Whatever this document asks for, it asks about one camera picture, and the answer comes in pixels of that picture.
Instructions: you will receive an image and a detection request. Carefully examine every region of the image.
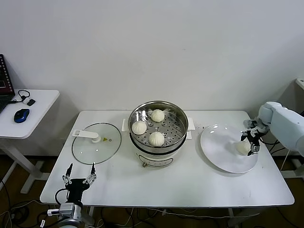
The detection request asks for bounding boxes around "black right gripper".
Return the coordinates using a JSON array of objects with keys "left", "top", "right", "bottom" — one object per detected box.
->
[{"left": 240, "top": 127, "right": 261, "bottom": 157}]

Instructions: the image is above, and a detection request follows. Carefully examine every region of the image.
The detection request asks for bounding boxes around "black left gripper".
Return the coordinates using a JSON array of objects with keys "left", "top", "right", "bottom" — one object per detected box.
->
[{"left": 62, "top": 162, "right": 97, "bottom": 204}]

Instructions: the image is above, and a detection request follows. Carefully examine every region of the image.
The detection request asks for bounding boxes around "white steamed baozi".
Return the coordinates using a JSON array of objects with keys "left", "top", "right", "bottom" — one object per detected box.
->
[
  {"left": 151, "top": 109, "right": 165, "bottom": 123},
  {"left": 236, "top": 141, "right": 251, "bottom": 156},
  {"left": 132, "top": 121, "right": 147, "bottom": 135},
  {"left": 149, "top": 132, "right": 165, "bottom": 147}
]

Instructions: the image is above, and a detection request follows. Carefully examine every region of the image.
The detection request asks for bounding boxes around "perforated steel steamer basket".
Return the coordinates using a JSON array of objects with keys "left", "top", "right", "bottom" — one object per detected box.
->
[{"left": 128, "top": 101, "right": 190, "bottom": 148}]

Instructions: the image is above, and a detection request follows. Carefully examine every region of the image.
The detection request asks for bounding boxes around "white round plate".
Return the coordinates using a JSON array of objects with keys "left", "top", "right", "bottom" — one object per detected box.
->
[{"left": 200, "top": 124, "right": 259, "bottom": 174}]

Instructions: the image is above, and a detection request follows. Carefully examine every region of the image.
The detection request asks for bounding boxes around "white table foot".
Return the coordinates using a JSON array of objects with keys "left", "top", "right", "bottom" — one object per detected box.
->
[{"left": 281, "top": 158, "right": 304, "bottom": 179}]

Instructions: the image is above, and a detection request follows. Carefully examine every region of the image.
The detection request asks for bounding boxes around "white side table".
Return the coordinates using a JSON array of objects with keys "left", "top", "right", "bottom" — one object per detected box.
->
[{"left": 0, "top": 89, "right": 60, "bottom": 194}]

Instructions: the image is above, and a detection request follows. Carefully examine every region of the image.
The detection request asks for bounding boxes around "white electric cooker pot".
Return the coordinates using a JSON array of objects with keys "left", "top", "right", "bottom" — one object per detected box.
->
[{"left": 121, "top": 117, "right": 197, "bottom": 169}]

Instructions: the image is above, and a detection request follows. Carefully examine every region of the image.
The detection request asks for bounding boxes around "blue and black computer mouse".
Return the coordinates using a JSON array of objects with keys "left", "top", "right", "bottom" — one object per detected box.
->
[{"left": 13, "top": 108, "right": 31, "bottom": 124}]

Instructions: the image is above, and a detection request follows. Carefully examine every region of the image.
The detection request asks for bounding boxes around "black laptop with red edge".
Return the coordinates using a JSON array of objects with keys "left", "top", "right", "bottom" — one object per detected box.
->
[{"left": 0, "top": 54, "right": 16, "bottom": 114}]

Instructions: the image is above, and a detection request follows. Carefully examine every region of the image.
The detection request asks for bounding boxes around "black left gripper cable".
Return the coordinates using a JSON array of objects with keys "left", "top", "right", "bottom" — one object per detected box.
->
[{"left": 55, "top": 188, "right": 68, "bottom": 205}]

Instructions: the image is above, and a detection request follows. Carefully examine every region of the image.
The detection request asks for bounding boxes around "glass lid with white handle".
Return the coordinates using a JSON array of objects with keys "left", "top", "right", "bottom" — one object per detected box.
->
[{"left": 72, "top": 122, "right": 122, "bottom": 165}]

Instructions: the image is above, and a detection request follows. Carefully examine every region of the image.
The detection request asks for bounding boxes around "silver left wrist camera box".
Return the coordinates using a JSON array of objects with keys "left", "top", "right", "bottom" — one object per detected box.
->
[{"left": 58, "top": 203, "right": 75, "bottom": 216}]

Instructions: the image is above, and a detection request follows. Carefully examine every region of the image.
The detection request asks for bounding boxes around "white hanging cable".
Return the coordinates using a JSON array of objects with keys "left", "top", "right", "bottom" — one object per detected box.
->
[{"left": 280, "top": 149, "right": 291, "bottom": 171}]

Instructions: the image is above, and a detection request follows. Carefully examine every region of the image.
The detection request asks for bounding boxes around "black looped earphone cable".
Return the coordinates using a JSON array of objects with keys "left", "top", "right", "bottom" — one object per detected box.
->
[{"left": 9, "top": 89, "right": 31, "bottom": 104}]

